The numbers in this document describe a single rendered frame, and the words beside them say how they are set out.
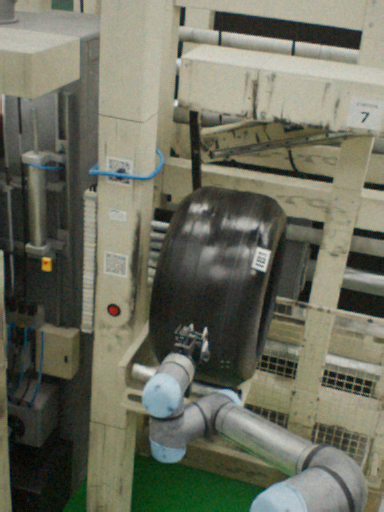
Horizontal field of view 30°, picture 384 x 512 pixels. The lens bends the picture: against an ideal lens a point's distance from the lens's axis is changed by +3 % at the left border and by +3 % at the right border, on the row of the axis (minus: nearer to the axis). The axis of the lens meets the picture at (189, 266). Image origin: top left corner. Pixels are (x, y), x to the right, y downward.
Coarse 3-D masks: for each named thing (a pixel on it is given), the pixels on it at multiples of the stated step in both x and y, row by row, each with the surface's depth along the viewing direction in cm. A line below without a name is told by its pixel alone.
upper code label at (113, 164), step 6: (108, 156) 192; (108, 162) 193; (114, 162) 192; (120, 162) 192; (126, 162) 191; (132, 162) 191; (108, 168) 194; (114, 168) 193; (126, 168) 192; (108, 180) 195; (114, 180) 195; (126, 180) 194
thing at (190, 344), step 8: (184, 328) 164; (176, 336) 162; (184, 336) 160; (192, 336) 162; (200, 336) 163; (176, 344) 155; (184, 344) 156; (192, 344) 157; (200, 344) 161; (176, 352) 155; (184, 352) 156; (192, 352) 160; (200, 352) 160; (192, 360) 155; (200, 360) 162
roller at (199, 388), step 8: (136, 368) 212; (144, 368) 212; (152, 368) 212; (136, 376) 212; (144, 376) 211; (152, 376) 210; (192, 384) 208; (200, 384) 208; (208, 384) 207; (200, 392) 208; (208, 392) 207; (240, 392) 206; (240, 400) 208
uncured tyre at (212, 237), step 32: (192, 192) 201; (224, 192) 198; (192, 224) 186; (224, 224) 186; (256, 224) 186; (160, 256) 188; (192, 256) 182; (224, 256) 181; (160, 288) 185; (192, 288) 181; (224, 288) 180; (256, 288) 181; (160, 320) 186; (192, 320) 183; (224, 320) 180; (256, 320) 184; (160, 352) 193; (224, 352) 185; (256, 352) 214; (224, 384) 198
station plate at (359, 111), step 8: (352, 104) 194; (360, 104) 194; (368, 104) 193; (376, 104) 193; (352, 112) 195; (360, 112) 195; (368, 112) 194; (376, 112) 194; (352, 120) 196; (360, 120) 196; (368, 120) 195; (376, 120) 194; (368, 128) 196; (376, 128) 195
